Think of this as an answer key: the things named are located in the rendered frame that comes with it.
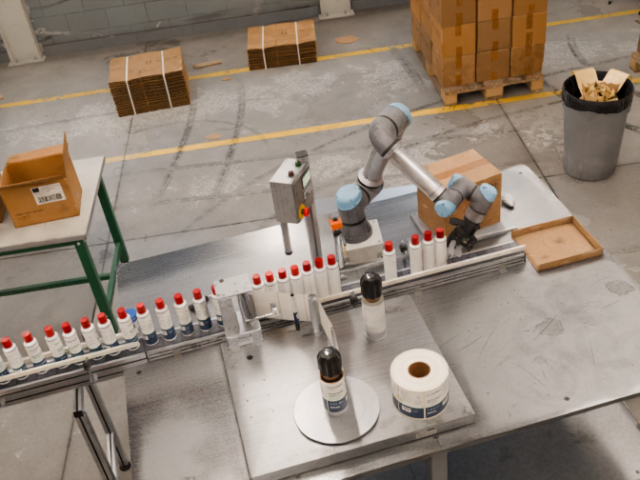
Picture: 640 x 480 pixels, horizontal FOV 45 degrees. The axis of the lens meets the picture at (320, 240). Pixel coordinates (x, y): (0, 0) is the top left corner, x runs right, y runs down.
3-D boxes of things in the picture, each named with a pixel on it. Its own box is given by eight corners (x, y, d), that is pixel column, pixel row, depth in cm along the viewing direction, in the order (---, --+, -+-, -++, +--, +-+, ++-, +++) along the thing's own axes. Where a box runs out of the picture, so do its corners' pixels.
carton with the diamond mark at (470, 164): (444, 243, 352) (443, 193, 336) (417, 216, 370) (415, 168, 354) (500, 221, 360) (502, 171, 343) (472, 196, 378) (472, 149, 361)
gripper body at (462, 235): (456, 247, 321) (470, 223, 316) (448, 235, 328) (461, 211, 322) (471, 250, 324) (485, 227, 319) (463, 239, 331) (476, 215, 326)
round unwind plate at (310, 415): (305, 455, 265) (305, 453, 264) (286, 390, 289) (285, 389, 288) (390, 430, 269) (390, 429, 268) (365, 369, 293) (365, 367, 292)
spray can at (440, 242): (437, 272, 332) (436, 234, 319) (432, 265, 336) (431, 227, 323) (449, 270, 332) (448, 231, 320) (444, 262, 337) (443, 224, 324)
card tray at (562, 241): (538, 271, 332) (538, 264, 330) (510, 237, 353) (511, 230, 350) (602, 254, 336) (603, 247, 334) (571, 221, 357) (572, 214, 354)
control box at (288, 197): (276, 222, 305) (269, 181, 293) (292, 197, 317) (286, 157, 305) (300, 225, 301) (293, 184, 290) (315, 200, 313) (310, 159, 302)
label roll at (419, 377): (418, 429, 268) (416, 401, 259) (381, 395, 282) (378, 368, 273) (460, 399, 277) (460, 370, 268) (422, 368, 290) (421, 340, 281)
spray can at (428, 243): (426, 275, 331) (424, 237, 319) (421, 268, 335) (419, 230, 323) (437, 272, 332) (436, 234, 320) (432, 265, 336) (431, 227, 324)
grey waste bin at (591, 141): (570, 190, 517) (577, 107, 480) (548, 156, 552) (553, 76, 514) (632, 180, 518) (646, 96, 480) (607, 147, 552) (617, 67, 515)
